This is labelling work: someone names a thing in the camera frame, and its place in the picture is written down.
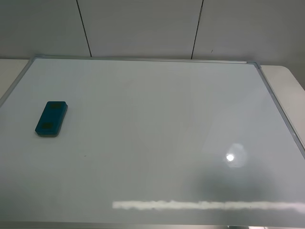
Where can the teal whiteboard eraser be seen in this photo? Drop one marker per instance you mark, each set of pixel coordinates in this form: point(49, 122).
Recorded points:
point(50, 122)

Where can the white aluminium-framed whiteboard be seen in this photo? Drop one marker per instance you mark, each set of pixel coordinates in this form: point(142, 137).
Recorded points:
point(149, 143)

